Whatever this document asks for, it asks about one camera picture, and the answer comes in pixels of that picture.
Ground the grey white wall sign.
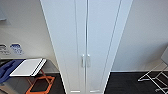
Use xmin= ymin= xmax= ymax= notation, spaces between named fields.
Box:
xmin=0 ymin=43 xmax=10 ymax=56

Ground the white drying rack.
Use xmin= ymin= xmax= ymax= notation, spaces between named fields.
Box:
xmin=137 ymin=63 xmax=168 ymax=94

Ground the white folding table top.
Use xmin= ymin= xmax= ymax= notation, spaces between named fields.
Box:
xmin=9 ymin=58 xmax=48 ymax=78

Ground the blue white wall sign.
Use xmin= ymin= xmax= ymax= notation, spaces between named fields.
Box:
xmin=9 ymin=43 xmax=24 ymax=56

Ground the orange folding stand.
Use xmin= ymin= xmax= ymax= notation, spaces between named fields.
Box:
xmin=25 ymin=68 xmax=56 ymax=94

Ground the white door handle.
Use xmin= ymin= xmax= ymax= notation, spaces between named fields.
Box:
xmin=81 ymin=53 xmax=86 ymax=69
xmin=87 ymin=53 xmax=92 ymax=69

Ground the blue cloth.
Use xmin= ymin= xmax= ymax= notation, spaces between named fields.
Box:
xmin=0 ymin=59 xmax=25 ymax=84

